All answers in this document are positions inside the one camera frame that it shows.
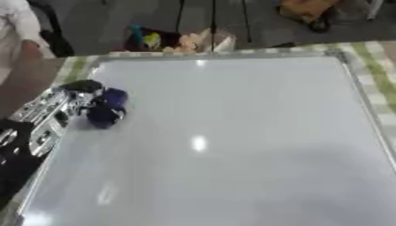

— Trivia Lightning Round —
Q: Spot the silver-framed whiteboard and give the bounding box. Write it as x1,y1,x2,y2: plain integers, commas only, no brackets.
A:
9,50,396,226

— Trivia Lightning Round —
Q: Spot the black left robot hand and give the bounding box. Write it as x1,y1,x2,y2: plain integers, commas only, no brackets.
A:
57,79,129,119

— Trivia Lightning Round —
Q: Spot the black tripod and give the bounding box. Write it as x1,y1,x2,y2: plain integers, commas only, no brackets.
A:
173,0,254,53

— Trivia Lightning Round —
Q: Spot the orange bag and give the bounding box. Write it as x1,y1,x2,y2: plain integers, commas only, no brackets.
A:
277,0,344,34

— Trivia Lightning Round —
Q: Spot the box of soft toys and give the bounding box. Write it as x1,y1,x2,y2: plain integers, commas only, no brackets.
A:
122,24,239,55

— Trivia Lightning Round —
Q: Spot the dark blue whiteboard brush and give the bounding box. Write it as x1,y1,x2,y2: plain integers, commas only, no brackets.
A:
85,87,130,130

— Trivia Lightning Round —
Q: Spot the person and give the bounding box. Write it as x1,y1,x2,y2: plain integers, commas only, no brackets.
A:
0,0,57,84

